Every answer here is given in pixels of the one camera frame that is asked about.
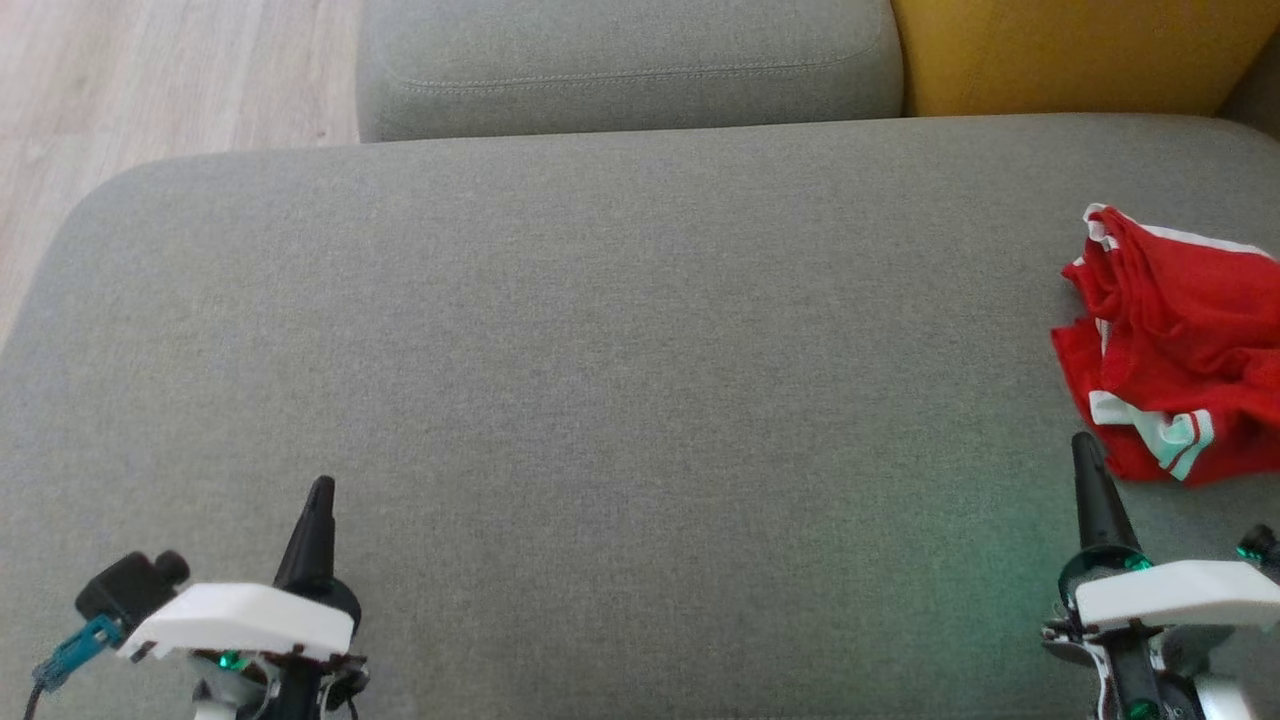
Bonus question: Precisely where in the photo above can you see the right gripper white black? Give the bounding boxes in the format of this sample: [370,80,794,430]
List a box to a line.
[1045,432,1280,720]

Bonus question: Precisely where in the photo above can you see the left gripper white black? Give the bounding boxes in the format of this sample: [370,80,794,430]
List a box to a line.
[118,477,369,720]

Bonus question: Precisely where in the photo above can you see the red shorts with white stripe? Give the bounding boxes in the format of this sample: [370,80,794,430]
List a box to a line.
[1050,203,1280,441]

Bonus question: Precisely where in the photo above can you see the wide yellow sofa back cushion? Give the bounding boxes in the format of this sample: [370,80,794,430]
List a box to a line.
[890,0,1280,119]

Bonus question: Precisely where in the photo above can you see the black cable teal connector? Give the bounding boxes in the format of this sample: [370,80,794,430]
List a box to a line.
[25,613,124,720]

